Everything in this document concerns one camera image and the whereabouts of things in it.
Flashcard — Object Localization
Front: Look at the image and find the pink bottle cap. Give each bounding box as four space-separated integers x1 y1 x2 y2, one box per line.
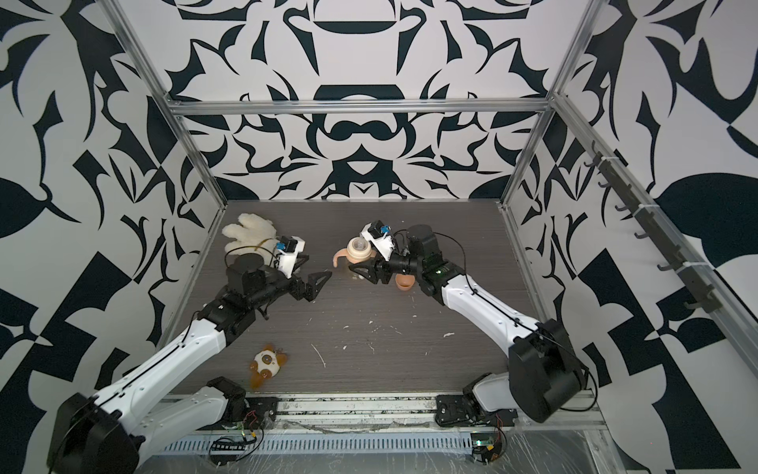
395 274 416 292

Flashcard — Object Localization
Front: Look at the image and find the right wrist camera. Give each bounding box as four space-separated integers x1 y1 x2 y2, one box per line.
360 220 395 261

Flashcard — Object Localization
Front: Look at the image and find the cream bottle collar with straw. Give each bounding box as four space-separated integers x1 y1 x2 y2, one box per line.
345 236 376 264

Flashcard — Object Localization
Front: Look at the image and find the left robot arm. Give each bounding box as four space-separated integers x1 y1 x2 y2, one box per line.
47 254 332 473

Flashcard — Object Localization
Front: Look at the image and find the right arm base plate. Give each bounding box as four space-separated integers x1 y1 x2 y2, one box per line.
434 394 518 428

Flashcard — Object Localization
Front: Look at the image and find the electronics board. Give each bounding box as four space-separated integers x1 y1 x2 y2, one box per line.
471 431 507 465
207 436 258 465

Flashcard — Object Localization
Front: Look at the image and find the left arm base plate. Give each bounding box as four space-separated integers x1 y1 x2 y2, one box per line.
199 396 280 432

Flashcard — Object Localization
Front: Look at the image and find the white perforated cable duct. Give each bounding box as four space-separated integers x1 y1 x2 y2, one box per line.
160 432 472 455

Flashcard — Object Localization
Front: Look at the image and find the small brown white plush toy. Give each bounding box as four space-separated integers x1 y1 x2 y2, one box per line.
249 344 288 391

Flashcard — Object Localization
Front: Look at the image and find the black wall hook rack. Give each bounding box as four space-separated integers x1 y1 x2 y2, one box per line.
585 144 724 313

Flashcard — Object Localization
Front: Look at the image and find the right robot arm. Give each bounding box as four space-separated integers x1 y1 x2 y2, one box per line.
349 220 598 423

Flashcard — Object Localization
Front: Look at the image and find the left electronics board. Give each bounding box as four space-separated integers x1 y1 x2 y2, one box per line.
207 436 258 465

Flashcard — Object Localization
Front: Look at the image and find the right electronics board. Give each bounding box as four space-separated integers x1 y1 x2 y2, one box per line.
471 431 507 465

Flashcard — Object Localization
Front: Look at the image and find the white plush dog toy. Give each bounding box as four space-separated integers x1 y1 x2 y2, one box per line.
222 213 278 257

